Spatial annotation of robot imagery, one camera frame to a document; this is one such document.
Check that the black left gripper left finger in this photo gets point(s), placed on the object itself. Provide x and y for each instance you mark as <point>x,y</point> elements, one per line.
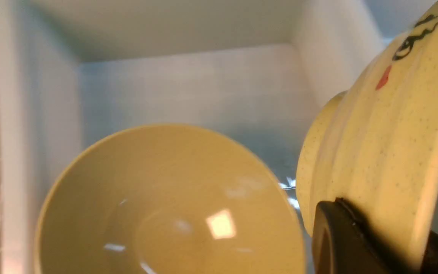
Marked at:
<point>341,243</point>

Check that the yellow noodle bowl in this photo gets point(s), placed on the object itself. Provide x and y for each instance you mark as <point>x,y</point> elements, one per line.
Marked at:
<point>376,146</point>

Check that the top stacked yellow bowl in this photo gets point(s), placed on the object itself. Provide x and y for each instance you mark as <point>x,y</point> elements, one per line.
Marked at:
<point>168,199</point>

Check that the large translucent white bin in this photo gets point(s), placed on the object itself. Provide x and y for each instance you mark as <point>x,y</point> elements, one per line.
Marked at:
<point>75,71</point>

